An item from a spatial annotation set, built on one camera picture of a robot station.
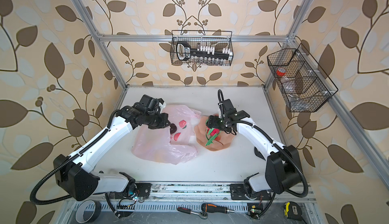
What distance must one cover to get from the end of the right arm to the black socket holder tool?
0.98 feet

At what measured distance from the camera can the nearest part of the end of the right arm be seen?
1.99ft

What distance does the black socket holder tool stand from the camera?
828 millimetres
